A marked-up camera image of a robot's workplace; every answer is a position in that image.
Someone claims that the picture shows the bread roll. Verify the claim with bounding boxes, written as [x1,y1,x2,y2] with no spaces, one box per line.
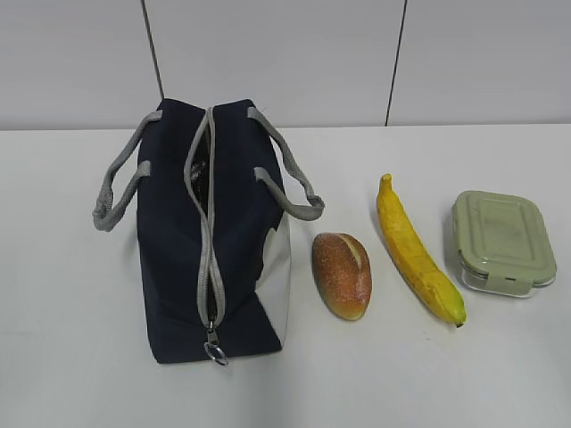
[311,233,372,321]

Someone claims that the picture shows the green lidded glass container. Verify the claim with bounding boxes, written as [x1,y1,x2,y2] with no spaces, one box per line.
[451,190,557,298]

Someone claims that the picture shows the navy blue lunch bag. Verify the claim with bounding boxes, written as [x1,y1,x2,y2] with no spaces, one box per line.
[93,98,325,366]

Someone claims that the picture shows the yellow banana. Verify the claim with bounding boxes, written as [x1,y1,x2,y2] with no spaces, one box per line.
[377,174,467,328]

